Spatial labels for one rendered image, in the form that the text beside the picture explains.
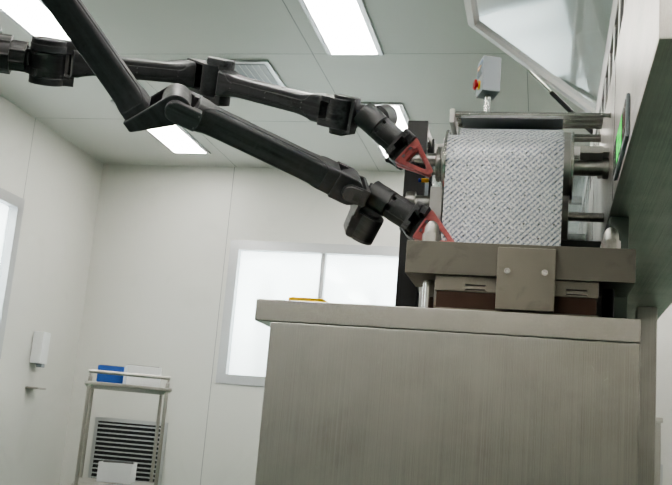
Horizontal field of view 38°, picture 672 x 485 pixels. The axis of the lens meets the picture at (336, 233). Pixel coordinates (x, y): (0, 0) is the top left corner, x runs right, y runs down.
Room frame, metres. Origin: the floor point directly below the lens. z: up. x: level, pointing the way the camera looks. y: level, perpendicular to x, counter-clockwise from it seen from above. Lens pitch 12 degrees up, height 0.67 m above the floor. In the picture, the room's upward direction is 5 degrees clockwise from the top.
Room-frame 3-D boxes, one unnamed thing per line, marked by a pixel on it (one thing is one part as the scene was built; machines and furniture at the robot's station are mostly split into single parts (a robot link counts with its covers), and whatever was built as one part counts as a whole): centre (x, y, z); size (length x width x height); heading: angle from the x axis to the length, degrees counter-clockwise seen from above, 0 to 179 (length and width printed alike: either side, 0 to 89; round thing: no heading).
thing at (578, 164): (1.92, -0.51, 1.25); 0.07 x 0.04 x 0.04; 77
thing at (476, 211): (1.90, -0.33, 1.11); 0.23 x 0.01 x 0.18; 77
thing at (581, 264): (1.77, -0.34, 1.00); 0.40 x 0.16 x 0.06; 77
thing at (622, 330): (2.90, -0.46, 0.88); 2.52 x 0.66 x 0.04; 167
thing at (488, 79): (2.51, -0.37, 1.66); 0.07 x 0.07 x 0.10; 5
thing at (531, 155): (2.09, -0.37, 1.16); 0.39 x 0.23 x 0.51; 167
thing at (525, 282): (1.68, -0.34, 0.96); 0.10 x 0.03 x 0.11; 77
